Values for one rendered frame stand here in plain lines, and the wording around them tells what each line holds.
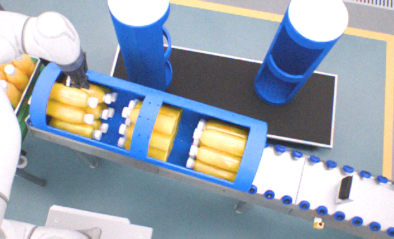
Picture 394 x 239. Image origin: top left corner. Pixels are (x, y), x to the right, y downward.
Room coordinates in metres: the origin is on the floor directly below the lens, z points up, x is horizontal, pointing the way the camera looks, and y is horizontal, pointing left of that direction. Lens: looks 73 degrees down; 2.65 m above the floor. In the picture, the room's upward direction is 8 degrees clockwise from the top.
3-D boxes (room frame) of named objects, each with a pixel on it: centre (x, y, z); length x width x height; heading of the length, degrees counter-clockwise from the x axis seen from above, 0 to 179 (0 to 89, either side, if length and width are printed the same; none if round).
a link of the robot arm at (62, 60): (0.48, 0.41, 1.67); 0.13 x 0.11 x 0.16; 89
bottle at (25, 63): (0.66, 0.78, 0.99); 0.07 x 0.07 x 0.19
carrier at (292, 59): (1.10, -0.48, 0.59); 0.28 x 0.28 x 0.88
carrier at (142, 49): (1.04, 0.34, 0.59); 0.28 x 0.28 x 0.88
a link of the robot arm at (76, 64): (0.48, 0.40, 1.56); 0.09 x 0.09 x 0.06
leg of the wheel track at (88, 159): (0.44, 0.62, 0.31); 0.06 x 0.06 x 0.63; 81
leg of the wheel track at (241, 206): (0.29, -0.35, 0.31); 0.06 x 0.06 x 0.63; 81
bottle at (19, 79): (0.59, 0.79, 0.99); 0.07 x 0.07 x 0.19
